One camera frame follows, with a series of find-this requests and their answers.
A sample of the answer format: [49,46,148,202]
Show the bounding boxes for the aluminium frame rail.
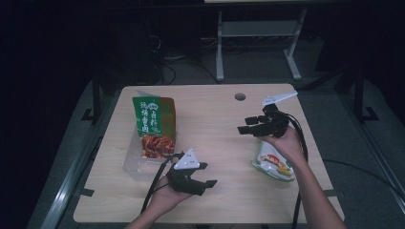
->
[39,92,122,229]
[338,94,405,206]

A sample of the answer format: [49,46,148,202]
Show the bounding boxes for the black floor cable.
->
[160,61,221,85]

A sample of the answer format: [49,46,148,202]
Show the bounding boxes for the white metal table frame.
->
[215,9,309,83]

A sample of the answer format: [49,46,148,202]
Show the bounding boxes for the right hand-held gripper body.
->
[254,91,299,138]

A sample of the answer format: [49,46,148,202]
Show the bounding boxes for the person's left hand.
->
[147,176,194,215]

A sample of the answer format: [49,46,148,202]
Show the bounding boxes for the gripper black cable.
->
[140,152,185,214]
[281,113,405,229]

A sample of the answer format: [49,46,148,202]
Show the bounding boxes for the black metal stand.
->
[352,68,380,122]
[80,71,106,123]

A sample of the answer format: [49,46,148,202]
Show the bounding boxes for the clear plastic container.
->
[122,123,180,183]

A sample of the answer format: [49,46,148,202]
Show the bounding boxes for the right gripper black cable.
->
[281,113,405,229]

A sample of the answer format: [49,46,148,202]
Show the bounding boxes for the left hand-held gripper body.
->
[165,148,207,197]

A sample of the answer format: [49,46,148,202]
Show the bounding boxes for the white packet with green edge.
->
[250,140,296,183]

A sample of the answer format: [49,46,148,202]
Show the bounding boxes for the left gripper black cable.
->
[140,152,185,214]

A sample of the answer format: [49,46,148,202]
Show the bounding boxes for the green seasoning packet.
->
[132,95,177,160]

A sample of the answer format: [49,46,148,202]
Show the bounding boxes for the person's right hand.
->
[259,126,309,170]

